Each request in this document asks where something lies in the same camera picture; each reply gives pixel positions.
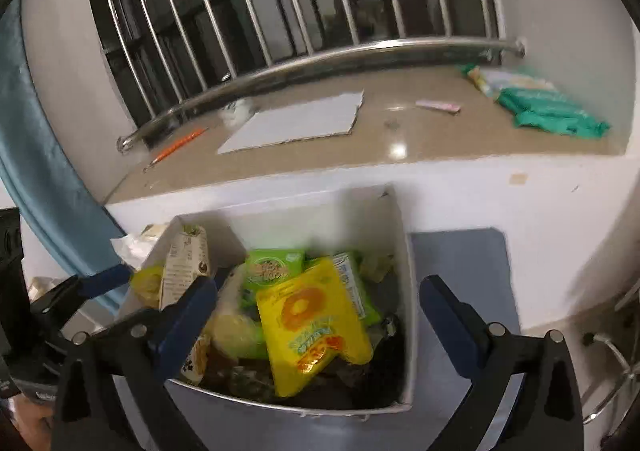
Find small pink stick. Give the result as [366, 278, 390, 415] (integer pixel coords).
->
[416, 100, 461, 115]

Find green round-cookie snack packet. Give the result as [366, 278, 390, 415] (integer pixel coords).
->
[241, 249, 305, 308]

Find white storage box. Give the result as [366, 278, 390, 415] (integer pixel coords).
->
[145, 186, 418, 416]

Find white orange snack packet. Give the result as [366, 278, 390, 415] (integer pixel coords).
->
[160, 224, 212, 385]

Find orange pen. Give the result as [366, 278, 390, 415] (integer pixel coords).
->
[143, 128, 207, 172]

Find yellow snack packet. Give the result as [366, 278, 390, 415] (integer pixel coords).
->
[256, 258, 373, 398]

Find blue curtain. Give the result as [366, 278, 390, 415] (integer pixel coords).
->
[0, 0, 134, 311]

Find steel window guard rail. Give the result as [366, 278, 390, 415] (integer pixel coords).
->
[89, 0, 525, 153]

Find green white snack packet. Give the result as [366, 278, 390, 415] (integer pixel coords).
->
[329, 252, 382, 327]

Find person's left hand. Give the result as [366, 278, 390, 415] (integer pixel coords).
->
[11, 395, 54, 451]

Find white rice cracker packet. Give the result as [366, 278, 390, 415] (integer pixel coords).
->
[204, 263, 268, 361]

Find yellow snack in box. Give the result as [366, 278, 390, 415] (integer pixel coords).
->
[129, 266, 164, 309]

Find crumpled white paper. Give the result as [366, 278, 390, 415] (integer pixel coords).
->
[218, 98, 259, 129]

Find tissue pack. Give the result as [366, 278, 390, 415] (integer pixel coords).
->
[110, 223, 168, 270]

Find green plastic bag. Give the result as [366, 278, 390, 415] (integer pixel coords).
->
[460, 64, 610, 139]

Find grey cardboard sheet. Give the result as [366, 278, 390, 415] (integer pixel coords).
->
[217, 91, 364, 155]

